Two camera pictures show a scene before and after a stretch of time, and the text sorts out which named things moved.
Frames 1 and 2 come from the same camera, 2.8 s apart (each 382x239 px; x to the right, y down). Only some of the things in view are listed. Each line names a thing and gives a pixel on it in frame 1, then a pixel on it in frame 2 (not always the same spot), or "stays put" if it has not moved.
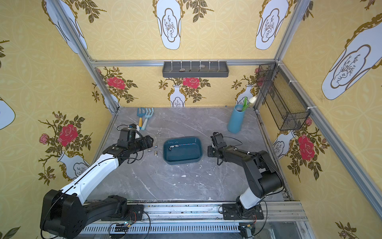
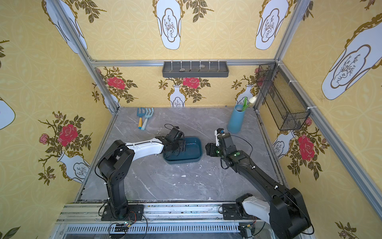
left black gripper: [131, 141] to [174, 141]
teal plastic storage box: [182, 150] stays put
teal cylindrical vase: [236, 121] stays put
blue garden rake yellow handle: [141, 114] stays put
